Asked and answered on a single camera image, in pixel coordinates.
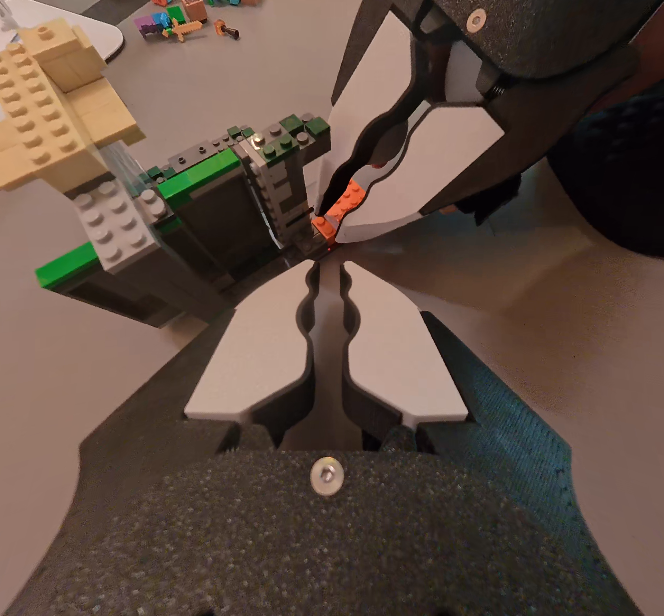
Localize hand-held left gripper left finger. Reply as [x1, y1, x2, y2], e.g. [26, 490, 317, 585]
[183, 258, 320, 421]

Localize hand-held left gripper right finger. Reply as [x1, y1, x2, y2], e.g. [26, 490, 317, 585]
[340, 261, 470, 427]

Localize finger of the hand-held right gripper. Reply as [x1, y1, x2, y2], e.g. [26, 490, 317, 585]
[334, 99, 506, 246]
[315, 8, 418, 215]

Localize brick building model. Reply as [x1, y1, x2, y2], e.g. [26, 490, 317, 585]
[0, 17, 366, 329]

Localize person's right hand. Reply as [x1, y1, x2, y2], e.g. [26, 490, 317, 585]
[591, 20, 664, 114]

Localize black mesh office chair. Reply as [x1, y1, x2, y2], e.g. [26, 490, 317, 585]
[547, 84, 664, 259]

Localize white book stand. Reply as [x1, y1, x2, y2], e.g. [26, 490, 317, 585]
[0, 0, 125, 64]

